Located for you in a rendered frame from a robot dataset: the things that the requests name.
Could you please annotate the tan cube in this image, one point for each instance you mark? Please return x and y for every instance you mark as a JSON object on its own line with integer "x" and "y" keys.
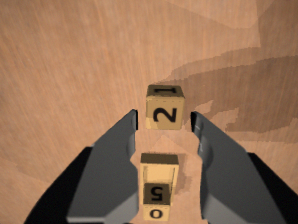
{"x": 164, "y": 107}
{"x": 156, "y": 202}

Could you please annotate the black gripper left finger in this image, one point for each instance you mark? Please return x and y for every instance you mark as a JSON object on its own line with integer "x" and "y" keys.
{"x": 100, "y": 186}

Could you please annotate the tan shallow rectangular tray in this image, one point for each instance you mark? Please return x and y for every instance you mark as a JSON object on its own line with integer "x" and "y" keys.
{"x": 158, "y": 168}

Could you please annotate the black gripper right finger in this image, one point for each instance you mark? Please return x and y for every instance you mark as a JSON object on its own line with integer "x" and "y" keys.
{"x": 239, "y": 188}

